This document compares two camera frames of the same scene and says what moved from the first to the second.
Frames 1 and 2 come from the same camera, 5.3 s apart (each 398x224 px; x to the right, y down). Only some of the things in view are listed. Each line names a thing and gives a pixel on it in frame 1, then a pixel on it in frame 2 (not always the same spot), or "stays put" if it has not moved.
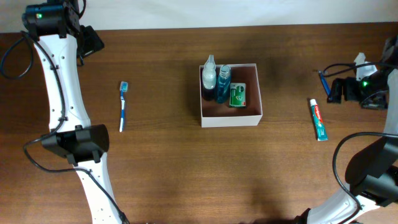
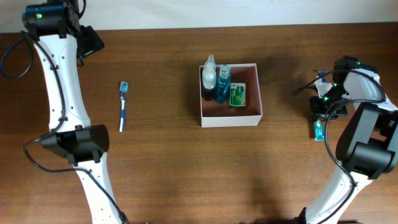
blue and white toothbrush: [124, 86] stays put
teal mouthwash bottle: [224, 83] stays put
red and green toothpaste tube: [319, 127] stays put
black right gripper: [336, 90] → [325, 112]
